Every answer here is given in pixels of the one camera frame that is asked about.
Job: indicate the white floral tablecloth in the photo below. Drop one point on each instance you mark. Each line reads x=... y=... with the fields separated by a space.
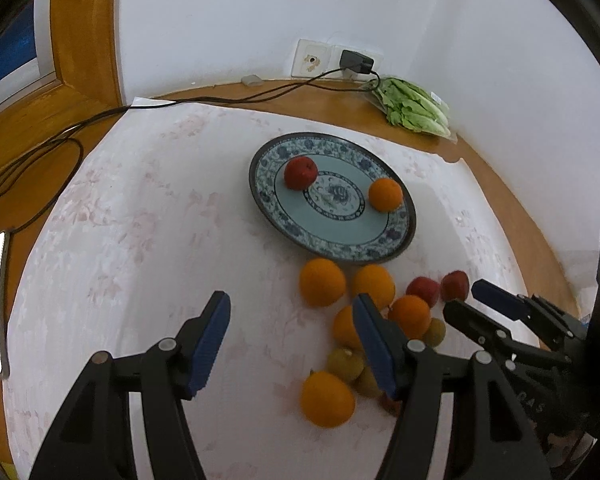
x=130 y=210

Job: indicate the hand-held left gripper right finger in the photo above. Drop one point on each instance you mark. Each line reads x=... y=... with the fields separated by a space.
x=375 y=345

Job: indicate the red apple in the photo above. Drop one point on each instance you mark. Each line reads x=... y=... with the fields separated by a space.
x=389 y=405
x=455 y=285
x=300 y=172
x=423 y=291

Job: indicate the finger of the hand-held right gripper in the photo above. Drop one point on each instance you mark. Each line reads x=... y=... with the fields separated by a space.
x=495 y=297
x=475 y=325

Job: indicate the blue patterned ceramic plate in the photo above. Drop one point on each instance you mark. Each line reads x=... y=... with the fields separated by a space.
x=330 y=230

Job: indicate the black charger plug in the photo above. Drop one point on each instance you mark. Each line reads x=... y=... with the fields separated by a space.
x=356 y=61

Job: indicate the small grey block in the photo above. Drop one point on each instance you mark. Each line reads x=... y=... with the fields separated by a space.
x=251 y=79

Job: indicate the white power wall socket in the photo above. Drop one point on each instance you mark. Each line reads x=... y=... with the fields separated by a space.
x=377 y=57

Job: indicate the white round-port wall socket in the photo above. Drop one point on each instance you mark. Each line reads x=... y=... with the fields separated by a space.
x=311 y=59

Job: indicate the blue window pane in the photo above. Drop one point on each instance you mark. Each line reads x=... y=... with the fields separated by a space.
x=10 y=50

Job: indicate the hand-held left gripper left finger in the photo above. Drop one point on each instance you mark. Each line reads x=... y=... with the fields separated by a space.
x=212 y=345

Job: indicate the orange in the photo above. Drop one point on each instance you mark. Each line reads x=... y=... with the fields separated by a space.
x=327 y=399
x=322 y=282
x=385 y=194
x=373 y=282
x=409 y=316
x=344 y=327

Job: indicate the small yellow-green pear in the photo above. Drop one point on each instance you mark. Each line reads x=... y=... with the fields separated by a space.
x=435 y=334
x=346 y=362
x=366 y=384

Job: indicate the bagged green lettuce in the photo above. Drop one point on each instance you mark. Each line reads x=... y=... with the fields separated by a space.
x=412 y=107

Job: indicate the wooden window frame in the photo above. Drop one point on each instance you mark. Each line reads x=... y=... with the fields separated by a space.
x=85 y=35

